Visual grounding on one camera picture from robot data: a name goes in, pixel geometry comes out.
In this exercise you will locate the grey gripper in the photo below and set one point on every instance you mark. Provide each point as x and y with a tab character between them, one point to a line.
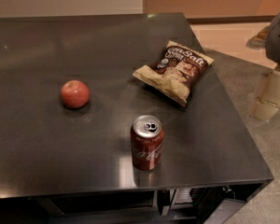
279	36

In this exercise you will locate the red coke can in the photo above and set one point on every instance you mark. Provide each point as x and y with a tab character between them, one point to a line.
146	139

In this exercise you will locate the red apple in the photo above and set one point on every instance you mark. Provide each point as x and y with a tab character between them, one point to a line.
75	94

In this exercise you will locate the brown chip bag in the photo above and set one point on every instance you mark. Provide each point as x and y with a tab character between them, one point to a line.
175	74

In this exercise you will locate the dark table frame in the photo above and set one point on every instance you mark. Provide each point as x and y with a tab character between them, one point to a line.
213	205

